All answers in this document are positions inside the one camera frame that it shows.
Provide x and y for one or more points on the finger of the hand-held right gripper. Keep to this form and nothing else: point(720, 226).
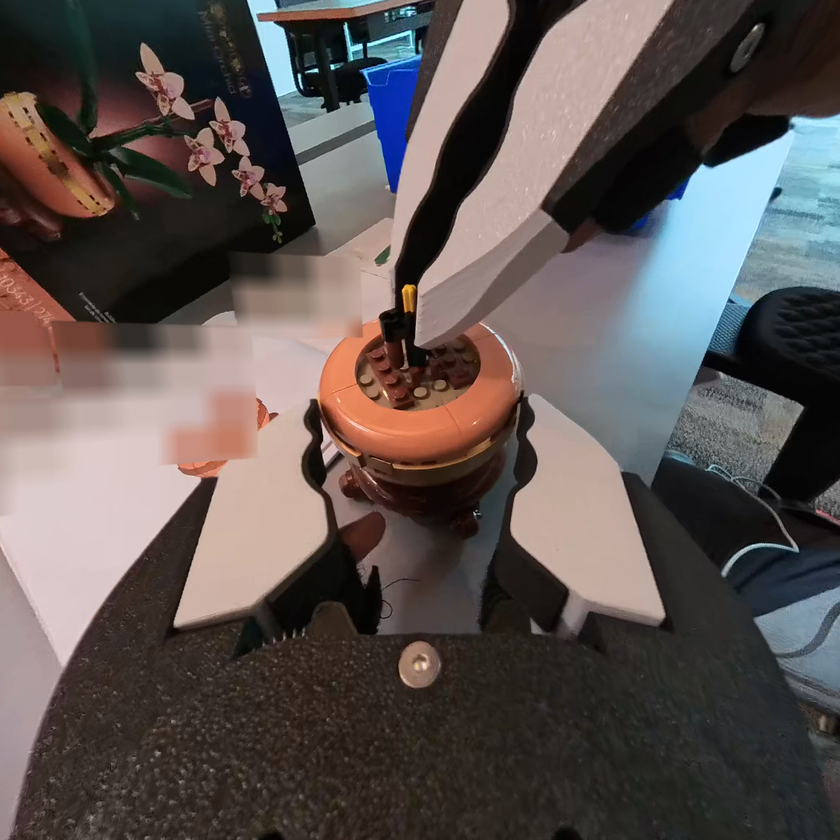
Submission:
point(571, 118)
point(446, 85)

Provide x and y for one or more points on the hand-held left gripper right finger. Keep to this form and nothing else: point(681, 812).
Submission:
point(577, 525)

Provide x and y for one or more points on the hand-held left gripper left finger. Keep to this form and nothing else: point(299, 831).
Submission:
point(256, 512)

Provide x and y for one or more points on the peach brick flower pot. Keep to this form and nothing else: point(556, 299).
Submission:
point(420, 426)

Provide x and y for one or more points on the green yellow brick stem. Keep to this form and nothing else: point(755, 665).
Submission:
point(408, 295)

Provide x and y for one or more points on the grey desk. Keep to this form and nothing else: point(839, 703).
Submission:
point(623, 341)

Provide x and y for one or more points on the person's right hand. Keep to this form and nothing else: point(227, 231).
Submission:
point(807, 59)

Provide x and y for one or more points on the large blue plastic bin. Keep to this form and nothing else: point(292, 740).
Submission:
point(394, 118)

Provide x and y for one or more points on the wood edged office table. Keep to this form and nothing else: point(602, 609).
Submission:
point(341, 10)

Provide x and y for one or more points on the building instruction booklet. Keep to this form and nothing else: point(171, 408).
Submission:
point(98, 538)

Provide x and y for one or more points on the person's blue jeans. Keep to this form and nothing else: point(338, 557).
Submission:
point(781, 577)

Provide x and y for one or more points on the orchid building set box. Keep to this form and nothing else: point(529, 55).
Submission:
point(164, 216)

